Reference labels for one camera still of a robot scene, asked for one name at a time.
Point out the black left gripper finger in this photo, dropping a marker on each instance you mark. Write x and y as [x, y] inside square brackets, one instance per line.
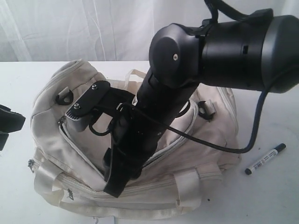
[9, 122]

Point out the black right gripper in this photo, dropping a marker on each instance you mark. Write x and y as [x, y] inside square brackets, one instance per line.
[135, 133]

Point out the cream fabric duffel bag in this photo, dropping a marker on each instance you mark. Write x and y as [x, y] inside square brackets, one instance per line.
[68, 167]

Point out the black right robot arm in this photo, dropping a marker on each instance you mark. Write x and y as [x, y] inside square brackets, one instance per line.
[257, 51]

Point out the black and white marker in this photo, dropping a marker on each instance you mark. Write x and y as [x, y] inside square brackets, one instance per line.
[265, 158]

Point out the white curtain backdrop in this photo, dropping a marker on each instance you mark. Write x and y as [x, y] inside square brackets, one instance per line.
[93, 30]

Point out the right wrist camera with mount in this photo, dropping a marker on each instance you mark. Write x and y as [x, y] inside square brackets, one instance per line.
[99, 99]

